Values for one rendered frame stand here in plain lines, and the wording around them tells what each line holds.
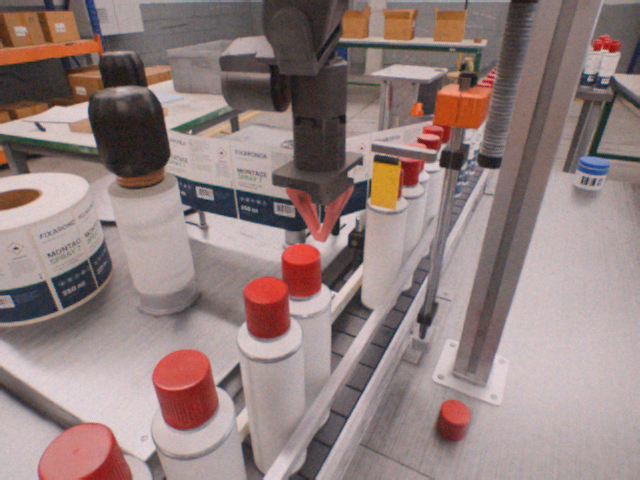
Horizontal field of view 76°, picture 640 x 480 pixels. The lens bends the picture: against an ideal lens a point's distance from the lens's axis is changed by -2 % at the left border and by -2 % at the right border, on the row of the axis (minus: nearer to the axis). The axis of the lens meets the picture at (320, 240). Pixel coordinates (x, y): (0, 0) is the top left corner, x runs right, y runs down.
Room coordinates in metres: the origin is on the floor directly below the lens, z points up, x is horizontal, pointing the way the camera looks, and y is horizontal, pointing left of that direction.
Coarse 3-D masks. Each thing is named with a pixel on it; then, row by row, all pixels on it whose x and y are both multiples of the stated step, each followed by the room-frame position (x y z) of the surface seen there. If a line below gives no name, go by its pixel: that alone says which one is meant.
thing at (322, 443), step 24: (480, 168) 1.01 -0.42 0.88; (456, 216) 0.74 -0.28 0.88; (432, 240) 0.65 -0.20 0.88; (360, 288) 0.50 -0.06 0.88; (360, 312) 0.45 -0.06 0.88; (336, 336) 0.40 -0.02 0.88; (384, 336) 0.40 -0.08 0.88; (336, 360) 0.36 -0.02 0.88; (360, 360) 0.36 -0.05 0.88; (360, 384) 0.32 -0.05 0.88; (336, 408) 0.29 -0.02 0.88; (336, 432) 0.26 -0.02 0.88; (312, 456) 0.24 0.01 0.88
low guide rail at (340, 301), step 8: (360, 272) 0.50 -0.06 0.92; (352, 280) 0.48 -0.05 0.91; (360, 280) 0.49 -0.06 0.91; (344, 288) 0.46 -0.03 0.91; (352, 288) 0.46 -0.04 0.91; (336, 296) 0.44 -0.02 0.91; (344, 296) 0.44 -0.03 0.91; (352, 296) 0.46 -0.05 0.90; (336, 304) 0.42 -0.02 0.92; (344, 304) 0.44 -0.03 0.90; (336, 312) 0.42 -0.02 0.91; (240, 416) 0.25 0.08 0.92; (240, 424) 0.25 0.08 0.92; (248, 424) 0.25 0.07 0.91; (240, 432) 0.24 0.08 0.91; (248, 432) 0.25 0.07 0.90; (240, 440) 0.24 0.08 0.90
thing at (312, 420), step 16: (432, 224) 0.56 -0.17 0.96; (416, 256) 0.47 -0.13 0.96; (400, 272) 0.43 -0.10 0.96; (400, 288) 0.40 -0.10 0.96; (384, 304) 0.37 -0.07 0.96; (368, 320) 0.34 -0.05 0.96; (368, 336) 0.32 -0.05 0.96; (352, 352) 0.29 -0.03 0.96; (336, 368) 0.27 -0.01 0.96; (352, 368) 0.28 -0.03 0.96; (336, 384) 0.25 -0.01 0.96; (320, 400) 0.24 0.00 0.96; (304, 416) 0.22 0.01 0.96; (320, 416) 0.22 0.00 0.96; (304, 432) 0.21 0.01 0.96; (288, 448) 0.19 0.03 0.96; (304, 448) 0.20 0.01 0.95; (288, 464) 0.18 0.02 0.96
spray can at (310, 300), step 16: (288, 256) 0.28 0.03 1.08; (304, 256) 0.28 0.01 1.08; (320, 256) 0.28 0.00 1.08; (288, 272) 0.27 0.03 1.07; (304, 272) 0.27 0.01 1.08; (320, 272) 0.28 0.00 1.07; (304, 288) 0.27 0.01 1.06; (320, 288) 0.28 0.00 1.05; (304, 304) 0.27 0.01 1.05; (320, 304) 0.27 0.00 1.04; (304, 320) 0.26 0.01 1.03; (320, 320) 0.26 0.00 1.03; (304, 336) 0.26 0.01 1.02; (320, 336) 0.26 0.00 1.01; (304, 352) 0.26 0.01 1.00; (320, 352) 0.26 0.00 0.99; (304, 368) 0.26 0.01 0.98; (320, 368) 0.26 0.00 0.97; (304, 384) 0.26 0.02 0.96; (320, 384) 0.26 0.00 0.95; (304, 400) 0.26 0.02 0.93
